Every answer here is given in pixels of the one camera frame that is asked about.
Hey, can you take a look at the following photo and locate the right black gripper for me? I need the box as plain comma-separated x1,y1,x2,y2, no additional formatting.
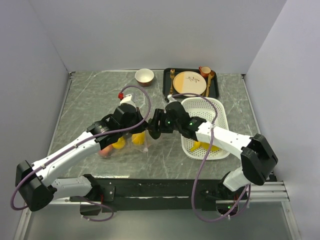
147,108,181,134

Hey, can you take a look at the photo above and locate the cream and orange plate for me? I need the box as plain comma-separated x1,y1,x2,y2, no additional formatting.
173,71,207,95

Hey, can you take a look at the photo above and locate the black serving tray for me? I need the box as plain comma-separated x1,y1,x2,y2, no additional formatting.
162,67,220,99

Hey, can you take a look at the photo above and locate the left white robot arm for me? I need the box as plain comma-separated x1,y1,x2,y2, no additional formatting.
15,103,148,212

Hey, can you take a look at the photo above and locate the clear zip top bag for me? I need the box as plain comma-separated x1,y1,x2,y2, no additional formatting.
98,93,148,158

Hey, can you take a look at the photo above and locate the green avocado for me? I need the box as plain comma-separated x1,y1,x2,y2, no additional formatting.
148,128,161,140

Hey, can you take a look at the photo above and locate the round yellow orange fruit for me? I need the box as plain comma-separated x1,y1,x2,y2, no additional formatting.
131,131,146,146

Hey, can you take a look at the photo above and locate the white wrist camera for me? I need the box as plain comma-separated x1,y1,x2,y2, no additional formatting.
118,92,136,107
164,94,177,104

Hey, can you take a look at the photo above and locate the white perforated plastic basket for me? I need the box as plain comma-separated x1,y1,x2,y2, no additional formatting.
181,97,229,160

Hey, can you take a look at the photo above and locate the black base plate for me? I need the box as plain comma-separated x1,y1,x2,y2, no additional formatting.
49,176,253,216

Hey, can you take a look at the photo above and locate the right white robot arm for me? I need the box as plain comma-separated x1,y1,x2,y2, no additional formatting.
148,101,278,199

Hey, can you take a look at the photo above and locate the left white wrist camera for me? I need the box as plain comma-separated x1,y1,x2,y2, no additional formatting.
118,92,136,107

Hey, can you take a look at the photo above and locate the gold spoon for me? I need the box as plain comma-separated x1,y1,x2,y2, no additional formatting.
205,70,215,97

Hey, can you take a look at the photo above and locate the small orange cup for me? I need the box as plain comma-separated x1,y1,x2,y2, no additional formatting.
198,66,212,78

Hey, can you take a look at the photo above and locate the yellow star fruit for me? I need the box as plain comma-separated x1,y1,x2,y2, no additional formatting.
201,142,220,152

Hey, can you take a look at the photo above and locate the aluminium mounting rail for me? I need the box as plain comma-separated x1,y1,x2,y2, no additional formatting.
63,182,288,203

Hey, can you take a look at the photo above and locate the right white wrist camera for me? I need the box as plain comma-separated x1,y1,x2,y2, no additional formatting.
164,94,177,104

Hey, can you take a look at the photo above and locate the gold fork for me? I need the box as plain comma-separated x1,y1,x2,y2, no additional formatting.
169,68,175,95

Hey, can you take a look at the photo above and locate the yellow lemon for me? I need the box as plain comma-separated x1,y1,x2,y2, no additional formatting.
111,136,126,150

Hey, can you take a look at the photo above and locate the yellow banana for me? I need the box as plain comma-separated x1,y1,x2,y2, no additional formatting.
190,141,201,152

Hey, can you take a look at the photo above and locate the white and brown bowl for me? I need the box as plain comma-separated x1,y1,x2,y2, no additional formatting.
134,68,155,87

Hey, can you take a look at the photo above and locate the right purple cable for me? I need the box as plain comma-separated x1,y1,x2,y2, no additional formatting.
191,93,252,223

